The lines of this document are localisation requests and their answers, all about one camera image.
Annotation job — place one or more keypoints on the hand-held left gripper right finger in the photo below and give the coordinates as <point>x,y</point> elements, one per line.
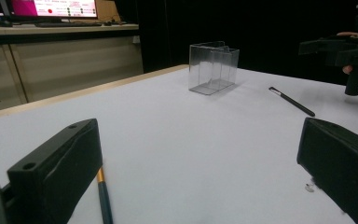
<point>341,161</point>

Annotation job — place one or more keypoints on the clear acrylic organizer box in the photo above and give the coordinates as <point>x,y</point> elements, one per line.
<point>213,71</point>

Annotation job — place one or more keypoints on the computer monitor pink screen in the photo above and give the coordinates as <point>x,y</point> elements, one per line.
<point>59,7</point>

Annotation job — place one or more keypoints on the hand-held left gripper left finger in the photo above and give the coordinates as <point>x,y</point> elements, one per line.
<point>59,168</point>

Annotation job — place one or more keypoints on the brown cardboard box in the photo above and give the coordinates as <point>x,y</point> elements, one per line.
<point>108,11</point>

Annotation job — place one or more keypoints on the dark makeup brush gold ferrule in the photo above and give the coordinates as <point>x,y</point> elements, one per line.
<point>105,199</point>

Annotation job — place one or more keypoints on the thin black makeup brush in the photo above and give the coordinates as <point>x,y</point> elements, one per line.
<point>295,104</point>

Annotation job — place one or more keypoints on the black keyboard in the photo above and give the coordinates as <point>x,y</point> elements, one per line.
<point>68,24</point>

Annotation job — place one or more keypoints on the beige office desk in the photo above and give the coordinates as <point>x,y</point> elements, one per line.
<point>74,62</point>

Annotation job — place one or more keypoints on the small white label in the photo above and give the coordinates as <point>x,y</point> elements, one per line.
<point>136,39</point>

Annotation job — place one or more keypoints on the black curtain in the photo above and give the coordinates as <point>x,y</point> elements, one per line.
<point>261,31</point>

